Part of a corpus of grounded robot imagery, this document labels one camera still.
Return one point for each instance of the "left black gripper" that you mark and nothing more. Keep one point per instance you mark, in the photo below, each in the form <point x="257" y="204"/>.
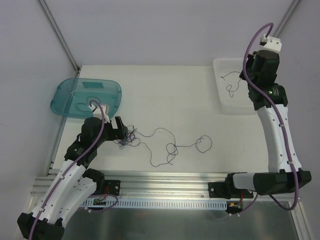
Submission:
<point x="117" y="129"/>

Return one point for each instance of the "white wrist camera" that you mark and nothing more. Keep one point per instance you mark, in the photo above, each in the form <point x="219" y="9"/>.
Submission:
<point x="100" y="111"/>
<point x="272" y="44"/>

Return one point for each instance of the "aluminium frame post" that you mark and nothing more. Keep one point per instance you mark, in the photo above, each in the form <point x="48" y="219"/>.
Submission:
<point x="58" y="34"/>
<point x="286" y="18"/>

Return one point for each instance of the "aluminium mounting rail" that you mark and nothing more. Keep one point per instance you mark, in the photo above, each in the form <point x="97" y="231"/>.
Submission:
<point x="164" y="185"/>

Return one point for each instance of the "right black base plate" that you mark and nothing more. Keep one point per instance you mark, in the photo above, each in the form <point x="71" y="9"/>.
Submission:
<point x="225" y="191"/>

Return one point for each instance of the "right aluminium frame post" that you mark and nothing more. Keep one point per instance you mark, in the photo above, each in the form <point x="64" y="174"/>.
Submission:
<point x="286" y="18"/>

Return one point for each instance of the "white perforated plastic basket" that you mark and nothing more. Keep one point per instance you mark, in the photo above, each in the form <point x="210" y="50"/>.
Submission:
<point x="232" y="90"/>

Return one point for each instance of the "left aluminium frame post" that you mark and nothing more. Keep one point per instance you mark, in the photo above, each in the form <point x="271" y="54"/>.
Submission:
<point x="58" y="34"/>

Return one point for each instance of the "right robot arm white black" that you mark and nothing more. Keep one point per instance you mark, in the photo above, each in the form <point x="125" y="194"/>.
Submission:
<point x="285" y="173"/>

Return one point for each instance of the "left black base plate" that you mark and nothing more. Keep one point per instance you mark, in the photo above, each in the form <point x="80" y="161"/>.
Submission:
<point x="112" y="187"/>

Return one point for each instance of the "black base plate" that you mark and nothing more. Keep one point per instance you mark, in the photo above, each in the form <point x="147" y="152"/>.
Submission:
<point x="112" y="187"/>
<point x="225" y="191"/>

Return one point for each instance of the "white slotted cable duct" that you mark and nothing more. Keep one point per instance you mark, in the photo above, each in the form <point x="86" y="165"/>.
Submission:
<point x="176" y="204"/>

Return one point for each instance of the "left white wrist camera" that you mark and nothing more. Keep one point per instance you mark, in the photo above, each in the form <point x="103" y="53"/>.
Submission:
<point x="100" y="111"/>

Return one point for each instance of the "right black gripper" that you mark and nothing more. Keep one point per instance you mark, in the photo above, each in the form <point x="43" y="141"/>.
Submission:
<point x="249" y="67"/>

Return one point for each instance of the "teal translucent plastic bin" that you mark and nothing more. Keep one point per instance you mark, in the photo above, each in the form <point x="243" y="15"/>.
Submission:
<point x="73" y="96"/>

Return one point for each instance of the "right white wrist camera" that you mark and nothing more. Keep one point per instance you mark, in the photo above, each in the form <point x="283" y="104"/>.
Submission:
<point x="272" y="44"/>

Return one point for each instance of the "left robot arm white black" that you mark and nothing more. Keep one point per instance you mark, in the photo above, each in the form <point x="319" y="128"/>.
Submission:
<point x="73" y="184"/>

